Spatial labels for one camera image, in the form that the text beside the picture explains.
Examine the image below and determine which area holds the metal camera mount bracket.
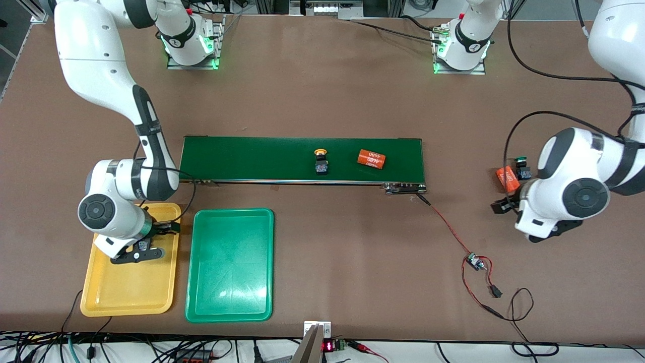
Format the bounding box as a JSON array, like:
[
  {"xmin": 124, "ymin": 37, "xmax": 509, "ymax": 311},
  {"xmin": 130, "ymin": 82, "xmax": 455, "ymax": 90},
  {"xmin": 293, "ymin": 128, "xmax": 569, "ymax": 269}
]
[{"xmin": 290, "ymin": 321, "xmax": 332, "ymax": 363}]

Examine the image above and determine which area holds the orange power strip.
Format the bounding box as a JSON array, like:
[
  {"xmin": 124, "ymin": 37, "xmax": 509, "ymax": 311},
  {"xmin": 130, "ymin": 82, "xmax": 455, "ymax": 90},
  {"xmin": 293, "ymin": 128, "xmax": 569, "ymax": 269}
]
[{"xmin": 174, "ymin": 348, "xmax": 222, "ymax": 363}]

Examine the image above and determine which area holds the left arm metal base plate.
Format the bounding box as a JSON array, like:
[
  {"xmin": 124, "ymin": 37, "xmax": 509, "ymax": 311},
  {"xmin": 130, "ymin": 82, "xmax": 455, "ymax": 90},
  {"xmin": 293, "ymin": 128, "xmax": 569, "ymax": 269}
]
[{"xmin": 432, "ymin": 25, "xmax": 487, "ymax": 75}]

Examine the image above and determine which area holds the aluminium frame structure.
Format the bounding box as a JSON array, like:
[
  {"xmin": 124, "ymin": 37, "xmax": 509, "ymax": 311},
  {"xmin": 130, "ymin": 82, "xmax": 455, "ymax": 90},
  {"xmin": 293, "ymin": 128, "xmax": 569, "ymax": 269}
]
[{"xmin": 254, "ymin": 0, "xmax": 404, "ymax": 21}]

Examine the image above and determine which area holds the thick black cable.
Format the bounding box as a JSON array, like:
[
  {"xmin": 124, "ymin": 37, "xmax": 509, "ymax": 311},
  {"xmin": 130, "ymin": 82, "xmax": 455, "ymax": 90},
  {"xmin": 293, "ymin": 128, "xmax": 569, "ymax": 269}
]
[{"xmin": 511, "ymin": 342, "xmax": 560, "ymax": 357}]

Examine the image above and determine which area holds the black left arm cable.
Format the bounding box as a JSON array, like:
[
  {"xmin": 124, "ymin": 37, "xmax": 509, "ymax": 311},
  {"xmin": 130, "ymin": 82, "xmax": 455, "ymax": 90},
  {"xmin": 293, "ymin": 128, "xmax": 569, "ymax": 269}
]
[{"xmin": 503, "ymin": 0, "xmax": 645, "ymax": 174}]

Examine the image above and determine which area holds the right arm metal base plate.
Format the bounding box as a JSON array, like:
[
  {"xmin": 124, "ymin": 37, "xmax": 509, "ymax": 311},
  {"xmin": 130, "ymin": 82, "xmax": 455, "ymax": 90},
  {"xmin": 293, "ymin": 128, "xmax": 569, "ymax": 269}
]
[{"xmin": 167, "ymin": 14, "xmax": 225, "ymax": 70}]

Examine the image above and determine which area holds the black plug with red lead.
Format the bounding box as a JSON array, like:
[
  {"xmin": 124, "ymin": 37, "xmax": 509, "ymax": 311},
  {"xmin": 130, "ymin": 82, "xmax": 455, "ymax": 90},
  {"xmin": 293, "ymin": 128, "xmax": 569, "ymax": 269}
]
[{"xmin": 481, "ymin": 256, "xmax": 503, "ymax": 298}]

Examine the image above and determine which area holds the green plastic tray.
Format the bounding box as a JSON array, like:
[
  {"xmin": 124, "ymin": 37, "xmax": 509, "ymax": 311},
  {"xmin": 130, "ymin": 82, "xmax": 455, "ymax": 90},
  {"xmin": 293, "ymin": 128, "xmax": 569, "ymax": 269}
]
[{"xmin": 184, "ymin": 208, "xmax": 275, "ymax": 323}]

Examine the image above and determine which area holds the red clip lead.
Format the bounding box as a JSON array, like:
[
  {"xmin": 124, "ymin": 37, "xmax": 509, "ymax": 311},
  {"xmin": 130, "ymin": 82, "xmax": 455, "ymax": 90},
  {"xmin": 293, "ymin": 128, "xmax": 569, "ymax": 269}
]
[{"xmin": 347, "ymin": 340, "xmax": 390, "ymax": 363}]

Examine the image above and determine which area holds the black cable to arm base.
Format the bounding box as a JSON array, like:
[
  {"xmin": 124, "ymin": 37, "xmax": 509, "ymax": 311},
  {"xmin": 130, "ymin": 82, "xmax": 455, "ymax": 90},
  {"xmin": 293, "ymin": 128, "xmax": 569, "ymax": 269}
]
[{"xmin": 348, "ymin": 15, "xmax": 446, "ymax": 43}]

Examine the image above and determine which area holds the green push button switch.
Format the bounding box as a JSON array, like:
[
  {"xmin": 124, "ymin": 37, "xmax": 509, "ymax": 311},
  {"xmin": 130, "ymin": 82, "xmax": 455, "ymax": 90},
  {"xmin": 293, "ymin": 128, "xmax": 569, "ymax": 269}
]
[{"xmin": 514, "ymin": 157, "xmax": 536, "ymax": 181}]

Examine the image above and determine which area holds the white aluminium extrusion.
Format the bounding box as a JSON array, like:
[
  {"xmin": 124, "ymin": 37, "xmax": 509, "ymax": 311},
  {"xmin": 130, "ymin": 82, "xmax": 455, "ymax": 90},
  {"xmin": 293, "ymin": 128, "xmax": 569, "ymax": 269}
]
[{"xmin": 28, "ymin": 0, "xmax": 55, "ymax": 24}]

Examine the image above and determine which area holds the red black motor cable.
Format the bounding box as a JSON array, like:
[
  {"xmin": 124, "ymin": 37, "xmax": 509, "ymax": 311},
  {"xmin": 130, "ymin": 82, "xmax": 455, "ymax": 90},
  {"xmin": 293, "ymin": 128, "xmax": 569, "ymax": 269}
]
[{"xmin": 417, "ymin": 194, "xmax": 472, "ymax": 259}]

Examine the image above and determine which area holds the orange cylinder printed 4680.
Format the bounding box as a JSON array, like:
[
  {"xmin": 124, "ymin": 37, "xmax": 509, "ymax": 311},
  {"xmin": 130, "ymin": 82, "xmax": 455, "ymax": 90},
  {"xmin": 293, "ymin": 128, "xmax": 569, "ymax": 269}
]
[
  {"xmin": 357, "ymin": 148, "xmax": 388, "ymax": 169},
  {"xmin": 495, "ymin": 165, "xmax": 521, "ymax": 195}
]

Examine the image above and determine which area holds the yellow plastic tray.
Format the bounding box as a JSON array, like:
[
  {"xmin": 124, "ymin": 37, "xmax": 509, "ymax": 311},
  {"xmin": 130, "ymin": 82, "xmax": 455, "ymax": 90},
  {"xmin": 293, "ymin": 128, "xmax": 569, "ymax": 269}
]
[{"xmin": 80, "ymin": 203, "xmax": 182, "ymax": 318}]

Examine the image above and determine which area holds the green conveyor belt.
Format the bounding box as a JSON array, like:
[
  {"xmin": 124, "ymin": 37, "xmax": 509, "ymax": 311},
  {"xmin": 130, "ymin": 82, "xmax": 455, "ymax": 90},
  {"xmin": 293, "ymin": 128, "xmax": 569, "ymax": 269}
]
[{"xmin": 176, "ymin": 135, "xmax": 428, "ymax": 196}]

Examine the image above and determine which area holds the red power lead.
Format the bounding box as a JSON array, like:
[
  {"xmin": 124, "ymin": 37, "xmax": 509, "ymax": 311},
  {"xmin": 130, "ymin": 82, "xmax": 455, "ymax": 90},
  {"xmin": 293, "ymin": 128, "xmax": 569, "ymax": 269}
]
[{"xmin": 461, "ymin": 257, "xmax": 505, "ymax": 319}]

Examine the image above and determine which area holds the thin black cable loop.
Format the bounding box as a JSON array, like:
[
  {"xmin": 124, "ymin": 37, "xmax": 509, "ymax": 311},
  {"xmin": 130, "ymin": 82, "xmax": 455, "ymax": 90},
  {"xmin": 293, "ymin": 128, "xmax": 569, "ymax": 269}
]
[{"xmin": 501, "ymin": 287, "xmax": 535, "ymax": 344}]

